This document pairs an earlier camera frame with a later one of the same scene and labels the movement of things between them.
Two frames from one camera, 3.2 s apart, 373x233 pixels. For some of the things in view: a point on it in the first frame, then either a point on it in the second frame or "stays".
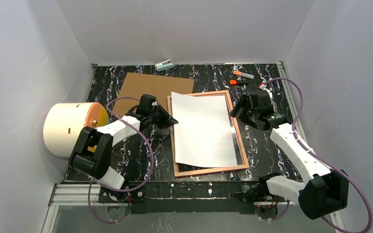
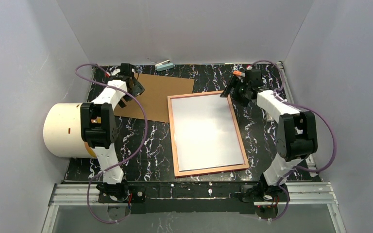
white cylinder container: (63, 122) stays
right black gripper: (248, 113) → (236, 89)
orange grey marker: (243, 74) stays
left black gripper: (158, 115) → (135, 86)
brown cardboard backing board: (134, 86) stays
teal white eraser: (163, 65) stays
